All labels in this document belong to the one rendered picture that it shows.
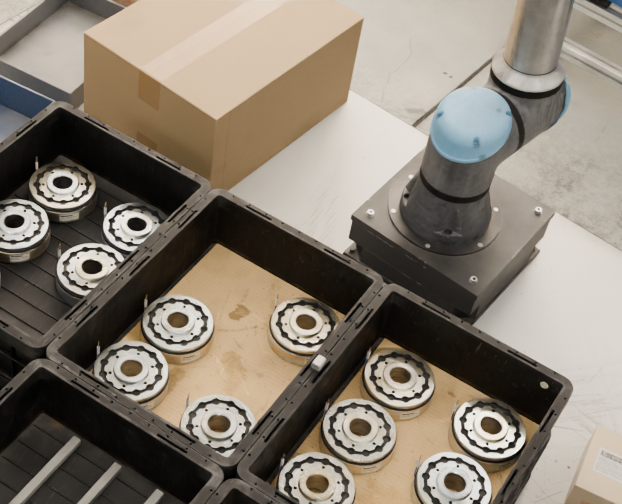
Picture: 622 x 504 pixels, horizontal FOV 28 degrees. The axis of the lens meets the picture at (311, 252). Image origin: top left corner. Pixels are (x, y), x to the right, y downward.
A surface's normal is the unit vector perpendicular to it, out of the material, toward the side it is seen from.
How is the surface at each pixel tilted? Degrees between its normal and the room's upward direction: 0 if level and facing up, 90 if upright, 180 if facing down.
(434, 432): 0
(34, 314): 0
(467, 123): 9
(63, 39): 0
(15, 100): 90
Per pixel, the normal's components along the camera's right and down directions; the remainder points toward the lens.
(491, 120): 0.03, -0.58
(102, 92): -0.62, 0.52
